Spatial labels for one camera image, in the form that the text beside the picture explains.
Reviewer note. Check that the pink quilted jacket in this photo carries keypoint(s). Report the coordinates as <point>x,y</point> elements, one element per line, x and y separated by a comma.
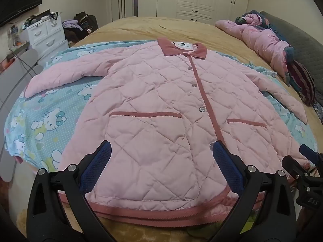
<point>151,105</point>

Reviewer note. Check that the grey headboard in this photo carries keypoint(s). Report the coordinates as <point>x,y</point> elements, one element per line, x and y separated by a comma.
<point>302,42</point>

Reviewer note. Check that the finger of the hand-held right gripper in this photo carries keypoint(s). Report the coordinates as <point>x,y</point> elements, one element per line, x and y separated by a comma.
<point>292,166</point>
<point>310,153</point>

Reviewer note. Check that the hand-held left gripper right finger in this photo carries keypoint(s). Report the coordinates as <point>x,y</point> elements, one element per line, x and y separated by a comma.
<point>228,167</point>

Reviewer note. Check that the white drawer chest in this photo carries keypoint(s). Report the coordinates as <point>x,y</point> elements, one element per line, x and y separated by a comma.
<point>45,37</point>

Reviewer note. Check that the black bag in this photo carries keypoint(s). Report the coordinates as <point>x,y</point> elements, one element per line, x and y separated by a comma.
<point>87,21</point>

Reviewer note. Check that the bed with tan cover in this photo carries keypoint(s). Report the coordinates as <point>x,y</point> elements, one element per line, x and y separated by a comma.
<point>151,27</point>

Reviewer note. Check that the purple garment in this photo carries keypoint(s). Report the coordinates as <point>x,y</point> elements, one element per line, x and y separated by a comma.
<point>72,24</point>

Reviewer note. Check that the pink comforter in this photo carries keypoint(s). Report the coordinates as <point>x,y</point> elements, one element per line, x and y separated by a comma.
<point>262,42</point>

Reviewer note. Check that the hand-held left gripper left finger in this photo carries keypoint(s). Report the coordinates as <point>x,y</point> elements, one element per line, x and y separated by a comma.
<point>97,166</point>

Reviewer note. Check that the cartoon cat printed sheet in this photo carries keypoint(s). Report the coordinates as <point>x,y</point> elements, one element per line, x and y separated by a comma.
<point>50,121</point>

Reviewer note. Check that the white door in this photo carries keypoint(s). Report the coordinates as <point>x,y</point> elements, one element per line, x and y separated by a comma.
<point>123,5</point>

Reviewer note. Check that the dark striped pillow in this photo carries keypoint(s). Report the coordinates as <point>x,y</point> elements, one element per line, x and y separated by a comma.
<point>301,83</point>

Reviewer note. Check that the white wardrobe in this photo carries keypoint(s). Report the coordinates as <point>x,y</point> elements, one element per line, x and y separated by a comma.
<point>196,0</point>

